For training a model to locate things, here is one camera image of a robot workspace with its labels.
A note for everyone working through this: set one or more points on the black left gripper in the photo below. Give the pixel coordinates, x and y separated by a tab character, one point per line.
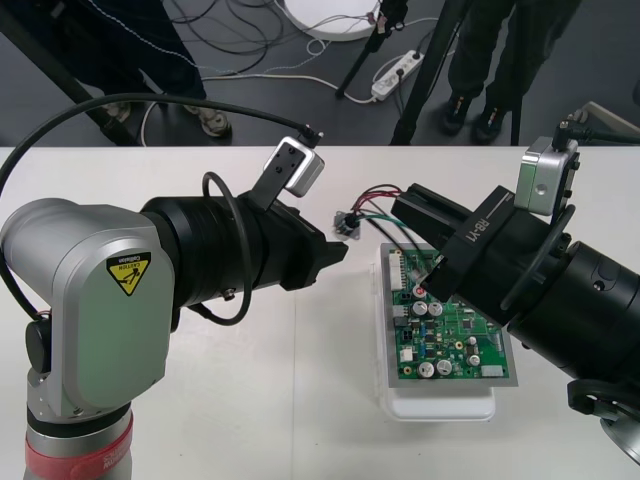
292	250

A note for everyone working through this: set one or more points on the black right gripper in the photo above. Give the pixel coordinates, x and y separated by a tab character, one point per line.
495	260

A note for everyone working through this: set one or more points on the white power strip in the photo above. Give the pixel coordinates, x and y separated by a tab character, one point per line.
395	75

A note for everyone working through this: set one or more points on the slim black stand leg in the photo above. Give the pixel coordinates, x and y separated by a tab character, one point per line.
357	67

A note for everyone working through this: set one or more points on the person in black shoes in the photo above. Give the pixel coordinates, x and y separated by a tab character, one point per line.
480	55

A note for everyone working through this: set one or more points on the white caster leg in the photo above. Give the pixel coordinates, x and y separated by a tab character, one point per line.
615	117

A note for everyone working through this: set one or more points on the white round base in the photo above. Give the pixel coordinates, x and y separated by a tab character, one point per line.
330	22

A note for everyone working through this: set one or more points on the thick black stand leg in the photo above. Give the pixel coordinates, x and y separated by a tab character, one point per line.
120	134

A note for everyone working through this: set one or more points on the person in pale shoes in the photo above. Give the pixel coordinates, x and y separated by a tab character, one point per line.
150	55

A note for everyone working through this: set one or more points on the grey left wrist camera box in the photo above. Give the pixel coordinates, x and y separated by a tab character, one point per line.
305	170

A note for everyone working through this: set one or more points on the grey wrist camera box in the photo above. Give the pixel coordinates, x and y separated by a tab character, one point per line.
542	175
305	170

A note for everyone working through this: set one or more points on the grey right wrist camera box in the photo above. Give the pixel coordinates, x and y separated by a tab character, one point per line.
542	175

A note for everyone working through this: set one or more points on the green circuit board grey frame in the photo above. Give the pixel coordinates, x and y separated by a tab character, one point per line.
450	350

